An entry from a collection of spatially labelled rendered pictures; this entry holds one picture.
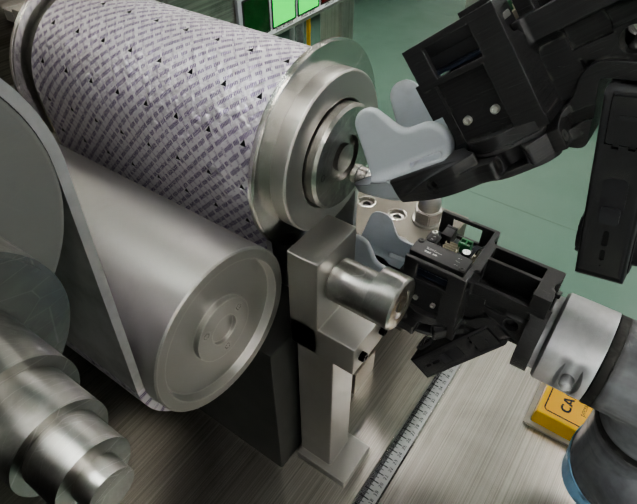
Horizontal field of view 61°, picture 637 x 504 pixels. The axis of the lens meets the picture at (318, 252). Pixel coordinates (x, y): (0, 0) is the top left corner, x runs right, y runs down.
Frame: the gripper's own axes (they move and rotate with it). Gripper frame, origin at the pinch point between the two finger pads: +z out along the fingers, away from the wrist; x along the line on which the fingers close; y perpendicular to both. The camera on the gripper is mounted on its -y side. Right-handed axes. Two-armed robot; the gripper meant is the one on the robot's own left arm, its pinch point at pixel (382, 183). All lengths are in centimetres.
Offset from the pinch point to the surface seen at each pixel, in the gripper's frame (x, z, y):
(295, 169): 5.7, 0.6, 4.5
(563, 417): -12.2, 5.5, -35.5
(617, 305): -137, 56, -113
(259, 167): 7.6, 1.0, 5.9
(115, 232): 14.2, 8.5, 7.2
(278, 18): -33.6, 31.6, 18.3
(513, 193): -179, 97, -79
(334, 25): -76, 57, 16
